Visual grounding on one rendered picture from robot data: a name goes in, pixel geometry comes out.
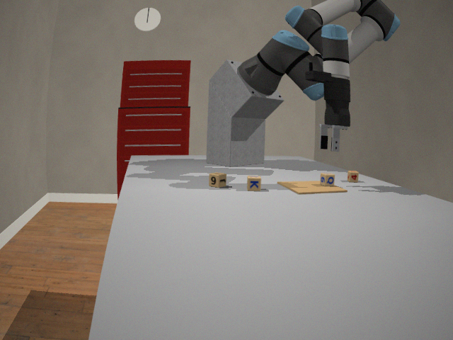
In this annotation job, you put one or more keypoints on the tan flat mat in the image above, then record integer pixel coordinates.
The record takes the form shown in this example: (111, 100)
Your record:
(310, 187)

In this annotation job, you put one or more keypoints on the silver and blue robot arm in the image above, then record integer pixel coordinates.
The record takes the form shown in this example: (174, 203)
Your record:
(288, 53)

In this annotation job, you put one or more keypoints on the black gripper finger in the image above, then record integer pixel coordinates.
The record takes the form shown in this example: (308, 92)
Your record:
(324, 136)
(335, 140)

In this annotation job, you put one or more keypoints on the tan wooden letter block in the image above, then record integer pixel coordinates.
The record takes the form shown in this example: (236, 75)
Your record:
(353, 176)
(327, 179)
(217, 180)
(253, 183)

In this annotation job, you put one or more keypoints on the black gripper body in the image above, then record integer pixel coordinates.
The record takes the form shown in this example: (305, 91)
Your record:
(336, 85)

